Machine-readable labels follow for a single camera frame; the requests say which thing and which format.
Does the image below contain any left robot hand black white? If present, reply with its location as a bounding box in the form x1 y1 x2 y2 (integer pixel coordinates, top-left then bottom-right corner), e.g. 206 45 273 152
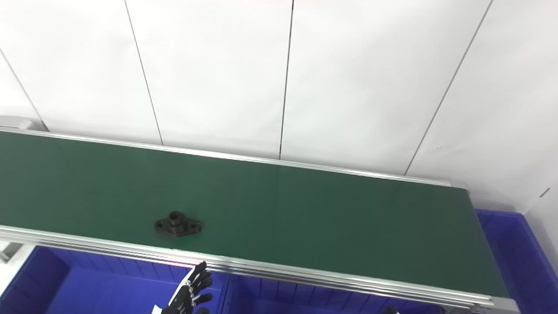
152 261 214 314

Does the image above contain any black flange part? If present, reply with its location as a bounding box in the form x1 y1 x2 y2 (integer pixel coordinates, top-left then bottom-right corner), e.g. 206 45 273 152
154 210 203 238

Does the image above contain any green conveyor belt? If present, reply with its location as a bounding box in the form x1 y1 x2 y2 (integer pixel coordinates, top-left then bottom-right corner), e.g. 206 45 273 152
0 126 520 314
0 131 509 298

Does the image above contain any long blue plastic bin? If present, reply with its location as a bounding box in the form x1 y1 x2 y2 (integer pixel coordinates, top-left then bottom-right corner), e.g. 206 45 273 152
475 209 558 314

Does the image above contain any grey conveyor end housing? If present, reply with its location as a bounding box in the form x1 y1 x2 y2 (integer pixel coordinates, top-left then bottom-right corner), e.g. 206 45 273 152
0 115 34 132

